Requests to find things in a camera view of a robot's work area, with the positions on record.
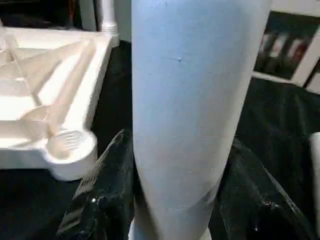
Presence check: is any black work mat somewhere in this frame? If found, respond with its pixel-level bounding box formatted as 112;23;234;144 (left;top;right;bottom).
0;40;320;240

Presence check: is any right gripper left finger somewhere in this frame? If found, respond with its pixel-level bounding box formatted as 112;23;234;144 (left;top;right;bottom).
55;129;143;240

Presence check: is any white plastic table top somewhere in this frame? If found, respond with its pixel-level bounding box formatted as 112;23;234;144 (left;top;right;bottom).
0;26;121;182

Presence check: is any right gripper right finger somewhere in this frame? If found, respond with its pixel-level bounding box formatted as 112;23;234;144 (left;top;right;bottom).
207;140;318;240

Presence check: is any white glass-door cabinet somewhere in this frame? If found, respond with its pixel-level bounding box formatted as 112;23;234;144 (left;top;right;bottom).
251;0;320;96

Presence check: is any white plastic table leg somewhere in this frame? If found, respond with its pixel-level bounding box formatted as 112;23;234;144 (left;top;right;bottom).
127;0;273;240
308;132;320;226
95;0;120;36

